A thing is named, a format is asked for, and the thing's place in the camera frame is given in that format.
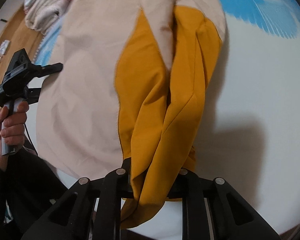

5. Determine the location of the beige and mustard jacket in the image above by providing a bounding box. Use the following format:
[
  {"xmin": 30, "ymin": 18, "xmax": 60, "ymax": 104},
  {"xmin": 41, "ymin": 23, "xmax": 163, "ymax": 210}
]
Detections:
[{"xmin": 36, "ymin": 0, "xmax": 226, "ymax": 229}]

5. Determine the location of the person's black sleeve forearm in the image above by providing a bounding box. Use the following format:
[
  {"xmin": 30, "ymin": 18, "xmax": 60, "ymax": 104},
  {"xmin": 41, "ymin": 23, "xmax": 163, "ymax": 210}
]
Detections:
[{"xmin": 0, "ymin": 149, "xmax": 68, "ymax": 239}]

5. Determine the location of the person's left hand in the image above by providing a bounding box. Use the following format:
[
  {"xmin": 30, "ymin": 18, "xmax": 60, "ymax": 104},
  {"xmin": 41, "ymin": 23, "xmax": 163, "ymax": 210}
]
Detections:
[{"xmin": 0, "ymin": 101, "xmax": 29, "ymax": 171}]

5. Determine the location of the white item on cabinet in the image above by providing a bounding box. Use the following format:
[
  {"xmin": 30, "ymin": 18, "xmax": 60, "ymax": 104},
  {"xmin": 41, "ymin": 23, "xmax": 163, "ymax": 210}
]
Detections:
[{"xmin": 0, "ymin": 40, "xmax": 10, "ymax": 56}]

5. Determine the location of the wooden bedside cabinet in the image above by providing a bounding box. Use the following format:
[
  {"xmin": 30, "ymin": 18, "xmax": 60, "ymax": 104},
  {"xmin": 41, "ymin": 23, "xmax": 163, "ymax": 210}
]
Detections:
[{"xmin": 0, "ymin": 7, "xmax": 43, "ymax": 84}]

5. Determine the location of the cream folded blanket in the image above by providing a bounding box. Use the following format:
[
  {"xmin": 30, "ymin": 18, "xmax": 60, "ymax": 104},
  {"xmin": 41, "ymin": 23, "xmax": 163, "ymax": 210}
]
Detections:
[{"xmin": 24, "ymin": 0, "xmax": 70, "ymax": 35}]

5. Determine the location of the white blue patterned bed sheet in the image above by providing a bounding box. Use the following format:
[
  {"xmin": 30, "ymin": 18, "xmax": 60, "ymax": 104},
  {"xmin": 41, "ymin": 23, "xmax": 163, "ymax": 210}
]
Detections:
[{"xmin": 26, "ymin": 0, "xmax": 300, "ymax": 239}]

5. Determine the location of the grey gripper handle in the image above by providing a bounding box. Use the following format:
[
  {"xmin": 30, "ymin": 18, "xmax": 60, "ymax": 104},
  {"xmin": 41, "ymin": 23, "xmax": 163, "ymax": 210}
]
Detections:
[{"xmin": 0, "ymin": 97, "xmax": 26, "ymax": 156}]

